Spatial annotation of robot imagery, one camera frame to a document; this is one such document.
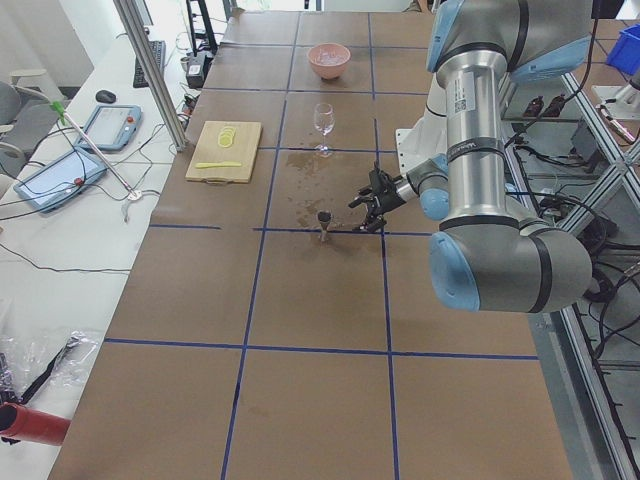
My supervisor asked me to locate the red thermos bottle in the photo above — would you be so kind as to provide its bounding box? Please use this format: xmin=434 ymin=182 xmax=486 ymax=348
xmin=1 ymin=403 xmax=71 ymax=446

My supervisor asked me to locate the yellow plastic knife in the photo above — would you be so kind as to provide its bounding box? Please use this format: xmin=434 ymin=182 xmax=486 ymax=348
xmin=195 ymin=161 xmax=243 ymax=169

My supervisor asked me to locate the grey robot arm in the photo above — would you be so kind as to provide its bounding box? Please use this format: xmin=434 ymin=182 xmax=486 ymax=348
xmin=355 ymin=1 xmax=592 ymax=313

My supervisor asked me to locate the clear plastic bag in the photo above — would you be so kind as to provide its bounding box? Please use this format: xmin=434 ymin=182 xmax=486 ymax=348
xmin=1 ymin=328 xmax=103 ymax=405

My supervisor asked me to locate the metal rod green tip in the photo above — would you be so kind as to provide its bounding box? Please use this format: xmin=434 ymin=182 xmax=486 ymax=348
xmin=49 ymin=101 xmax=143 ymax=201

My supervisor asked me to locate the bamboo cutting board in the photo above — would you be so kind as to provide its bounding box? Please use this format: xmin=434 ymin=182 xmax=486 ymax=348
xmin=185 ymin=121 xmax=262 ymax=183

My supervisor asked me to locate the pile of ice cubes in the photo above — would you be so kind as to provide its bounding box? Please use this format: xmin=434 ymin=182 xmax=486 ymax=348
xmin=311 ymin=50 xmax=350 ymax=67

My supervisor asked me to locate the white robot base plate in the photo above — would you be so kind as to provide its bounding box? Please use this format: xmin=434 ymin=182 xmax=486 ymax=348
xmin=396 ymin=128 xmax=447 ymax=174

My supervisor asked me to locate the grey office chair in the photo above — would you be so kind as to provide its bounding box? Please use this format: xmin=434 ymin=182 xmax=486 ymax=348
xmin=1 ymin=69 xmax=58 ymax=178

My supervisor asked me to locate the blue teach pendant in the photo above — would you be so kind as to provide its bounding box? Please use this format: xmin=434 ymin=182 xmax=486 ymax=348
xmin=83 ymin=105 xmax=142 ymax=152
xmin=13 ymin=148 xmax=107 ymax=213

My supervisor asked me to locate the blue storage bin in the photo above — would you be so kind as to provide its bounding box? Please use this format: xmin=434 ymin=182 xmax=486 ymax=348
xmin=606 ymin=24 xmax=640 ymax=75

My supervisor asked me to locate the clear wine glass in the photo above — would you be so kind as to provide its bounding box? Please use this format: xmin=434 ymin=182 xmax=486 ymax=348
xmin=313 ymin=103 xmax=335 ymax=157

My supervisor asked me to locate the steel double jigger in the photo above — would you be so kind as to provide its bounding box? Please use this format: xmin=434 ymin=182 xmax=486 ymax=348
xmin=317 ymin=210 xmax=332 ymax=243

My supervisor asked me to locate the black keyboard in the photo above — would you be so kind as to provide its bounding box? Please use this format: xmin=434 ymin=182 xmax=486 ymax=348
xmin=132 ymin=39 xmax=167 ymax=90

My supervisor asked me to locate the blue teach pendant near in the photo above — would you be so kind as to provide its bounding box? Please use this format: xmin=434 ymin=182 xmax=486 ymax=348
xmin=13 ymin=148 xmax=107 ymax=213

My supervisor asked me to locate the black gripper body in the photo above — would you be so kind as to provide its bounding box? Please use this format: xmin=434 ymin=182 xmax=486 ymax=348
xmin=368 ymin=172 xmax=406 ymax=218

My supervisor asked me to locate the black computer mouse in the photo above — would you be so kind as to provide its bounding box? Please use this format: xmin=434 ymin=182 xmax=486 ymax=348
xmin=95 ymin=89 xmax=117 ymax=104

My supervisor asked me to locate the pink bowl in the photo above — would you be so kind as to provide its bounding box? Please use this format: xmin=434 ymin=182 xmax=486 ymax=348
xmin=307 ymin=43 xmax=351 ymax=80

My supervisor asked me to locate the blue teach pendant far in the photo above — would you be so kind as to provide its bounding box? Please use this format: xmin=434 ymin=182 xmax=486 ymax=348
xmin=83 ymin=105 xmax=142 ymax=152

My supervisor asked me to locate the aluminium frame post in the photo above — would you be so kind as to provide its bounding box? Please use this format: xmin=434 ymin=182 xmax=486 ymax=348
xmin=113 ymin=0 xmax=188 ymax=152

